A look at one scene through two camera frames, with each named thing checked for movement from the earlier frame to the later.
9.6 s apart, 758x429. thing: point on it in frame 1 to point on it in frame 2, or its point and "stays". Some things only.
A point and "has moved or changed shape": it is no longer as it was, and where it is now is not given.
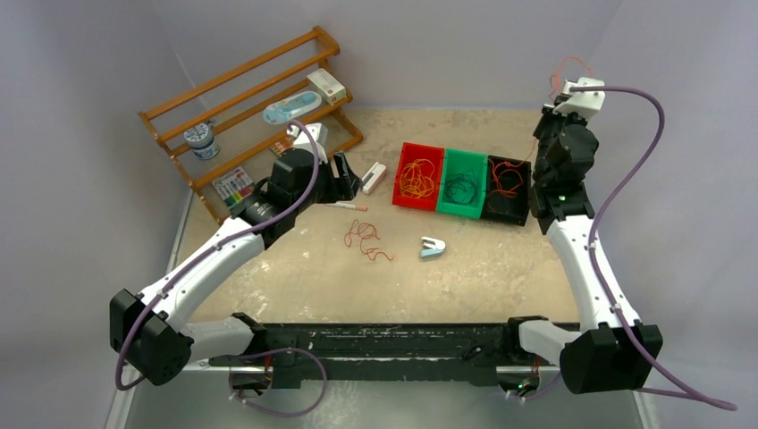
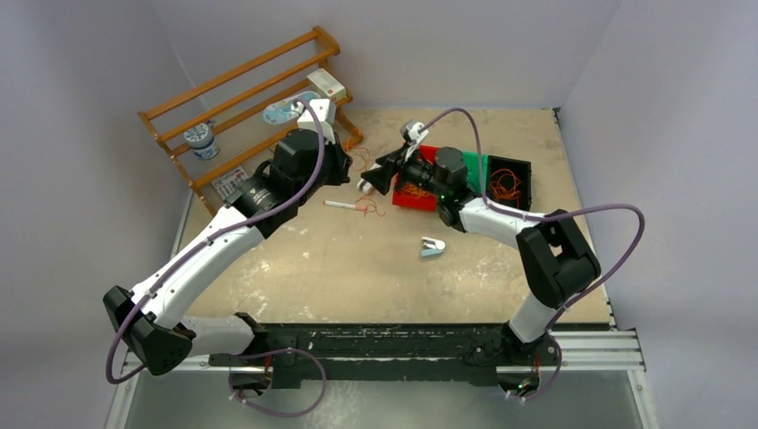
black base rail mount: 290,356 stays
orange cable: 509,179 has moved or changed shape
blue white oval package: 291,106 stays
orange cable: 365,231 to 366,204
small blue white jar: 201,140 stays
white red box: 326,86 stays
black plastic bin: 507,190 stays
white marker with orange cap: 358,208 stays
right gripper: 550,116 to 382,179
